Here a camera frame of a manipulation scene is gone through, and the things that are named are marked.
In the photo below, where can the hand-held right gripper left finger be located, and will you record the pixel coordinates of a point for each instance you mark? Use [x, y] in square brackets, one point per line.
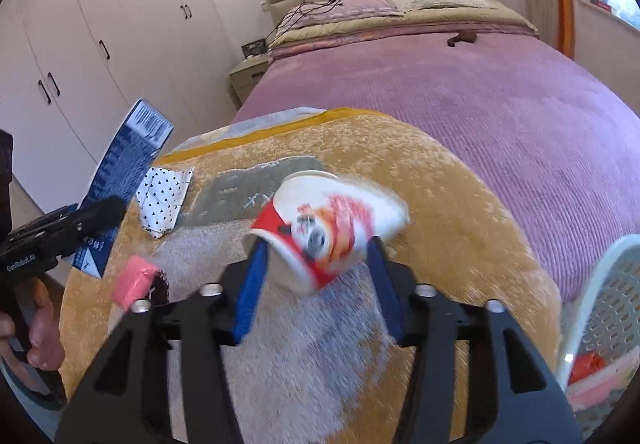
[252, 284]

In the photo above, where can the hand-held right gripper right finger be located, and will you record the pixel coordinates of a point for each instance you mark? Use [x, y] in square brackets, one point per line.
[385, 284]

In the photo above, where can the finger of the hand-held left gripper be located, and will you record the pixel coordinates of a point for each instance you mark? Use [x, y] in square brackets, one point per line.
[100, 216]

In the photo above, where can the blue and white carton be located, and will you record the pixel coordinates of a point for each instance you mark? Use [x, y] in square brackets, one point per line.
[125, 149]

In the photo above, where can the red and white paper cup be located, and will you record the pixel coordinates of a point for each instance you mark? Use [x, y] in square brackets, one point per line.
[310, 214]

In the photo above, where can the red plastic bag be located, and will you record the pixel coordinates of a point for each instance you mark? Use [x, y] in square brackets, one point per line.
[586, 366]

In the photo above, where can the light green plastic basket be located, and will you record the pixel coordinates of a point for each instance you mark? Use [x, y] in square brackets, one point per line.
[607, 304]

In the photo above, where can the person's left hand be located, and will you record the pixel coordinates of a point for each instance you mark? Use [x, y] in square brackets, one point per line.
[45, 339]

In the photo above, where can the white dotted face mask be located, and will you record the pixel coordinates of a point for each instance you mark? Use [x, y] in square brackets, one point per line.
[160, 199]

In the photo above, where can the pink roll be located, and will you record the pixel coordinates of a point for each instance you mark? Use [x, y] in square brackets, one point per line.
[132, 281]

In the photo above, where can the yellow printed plush blanket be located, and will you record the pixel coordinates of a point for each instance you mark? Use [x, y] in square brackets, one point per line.
[450, 224]

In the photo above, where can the white wardrobe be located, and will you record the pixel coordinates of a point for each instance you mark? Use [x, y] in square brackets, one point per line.
[125, 24]

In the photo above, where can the purple bedspread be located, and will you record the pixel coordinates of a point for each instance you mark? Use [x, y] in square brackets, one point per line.
[450, 99]

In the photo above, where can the beige nightstand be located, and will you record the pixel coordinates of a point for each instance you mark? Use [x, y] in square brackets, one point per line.
[247, 79]

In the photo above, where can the folded beige quilt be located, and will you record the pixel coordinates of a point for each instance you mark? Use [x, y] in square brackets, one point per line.
[400, 27]

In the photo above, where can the brown object on bedspread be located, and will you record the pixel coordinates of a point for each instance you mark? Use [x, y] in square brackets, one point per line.
[462, 38]

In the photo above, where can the pink pillow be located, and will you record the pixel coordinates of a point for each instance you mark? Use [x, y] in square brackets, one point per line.
[350, 7]

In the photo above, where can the white windowsill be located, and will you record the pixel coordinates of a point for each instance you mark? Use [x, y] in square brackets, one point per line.
[600, 14]

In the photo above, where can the small red box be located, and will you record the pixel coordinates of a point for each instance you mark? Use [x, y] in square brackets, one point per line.
[602, 4]

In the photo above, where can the small dark picture frame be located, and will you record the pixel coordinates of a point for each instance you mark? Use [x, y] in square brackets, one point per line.
[253, 48]

